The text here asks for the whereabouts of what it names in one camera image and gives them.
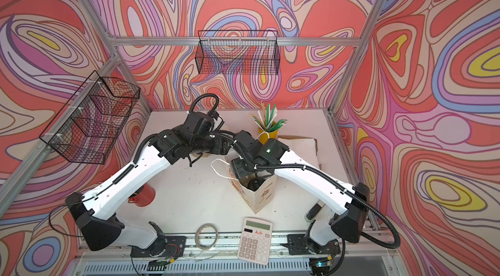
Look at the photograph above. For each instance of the black wire basket wall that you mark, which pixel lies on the black wire basket wall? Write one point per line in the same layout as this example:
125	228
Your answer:
86	128
242	52

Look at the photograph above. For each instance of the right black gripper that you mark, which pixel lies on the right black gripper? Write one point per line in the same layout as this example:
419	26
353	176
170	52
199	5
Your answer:
238	167

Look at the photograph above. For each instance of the silver black stapler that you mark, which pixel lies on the silver black stapler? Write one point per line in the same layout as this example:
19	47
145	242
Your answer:
314	211

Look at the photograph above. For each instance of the yellow metal bucket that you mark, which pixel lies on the yellow metal bucket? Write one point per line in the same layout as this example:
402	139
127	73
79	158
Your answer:
265	135

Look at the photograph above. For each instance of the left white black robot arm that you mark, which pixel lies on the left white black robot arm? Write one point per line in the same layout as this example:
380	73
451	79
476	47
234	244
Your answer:
95	212

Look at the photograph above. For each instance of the bundle of wrapped straws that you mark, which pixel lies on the bundle of wrapped straws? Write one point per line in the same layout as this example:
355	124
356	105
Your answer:
266	118

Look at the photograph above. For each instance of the white desk calculator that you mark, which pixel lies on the white desk calculator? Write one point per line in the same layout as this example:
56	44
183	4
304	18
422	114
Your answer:
255	241

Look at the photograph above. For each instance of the brown napkin holder box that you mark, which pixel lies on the brown napkin holder box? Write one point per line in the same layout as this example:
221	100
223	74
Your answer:
314	163

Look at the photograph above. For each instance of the white paper napkins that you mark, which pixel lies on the white paper napkins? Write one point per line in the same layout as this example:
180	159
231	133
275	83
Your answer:
304	148

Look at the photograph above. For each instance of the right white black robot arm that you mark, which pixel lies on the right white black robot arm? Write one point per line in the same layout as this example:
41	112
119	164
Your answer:
348	202

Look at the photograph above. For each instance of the cup of coloured pencils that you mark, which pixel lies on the cup of coloured pencils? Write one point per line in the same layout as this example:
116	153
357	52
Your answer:
143	197

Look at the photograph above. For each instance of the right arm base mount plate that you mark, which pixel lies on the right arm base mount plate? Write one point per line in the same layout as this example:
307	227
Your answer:
300	244

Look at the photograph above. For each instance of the black wire basket left wall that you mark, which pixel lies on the black wire basket left wall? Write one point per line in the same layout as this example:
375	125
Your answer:
86	128

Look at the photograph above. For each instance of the black plastic cup lid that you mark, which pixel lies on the black plastic cup lid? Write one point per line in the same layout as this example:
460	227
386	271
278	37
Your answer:
255	184

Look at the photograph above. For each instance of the black wire basket back wall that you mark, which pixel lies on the black wire basket back wall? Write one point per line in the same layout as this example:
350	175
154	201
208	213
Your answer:
242	52

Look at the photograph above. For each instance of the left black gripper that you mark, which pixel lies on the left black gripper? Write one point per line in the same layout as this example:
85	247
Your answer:
223	144

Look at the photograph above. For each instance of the white paper takeout bag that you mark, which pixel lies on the white paper takeout bag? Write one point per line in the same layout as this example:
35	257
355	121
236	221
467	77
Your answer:
256	200

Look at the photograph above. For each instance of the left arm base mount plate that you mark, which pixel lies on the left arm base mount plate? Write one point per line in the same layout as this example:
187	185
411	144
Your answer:
167	247

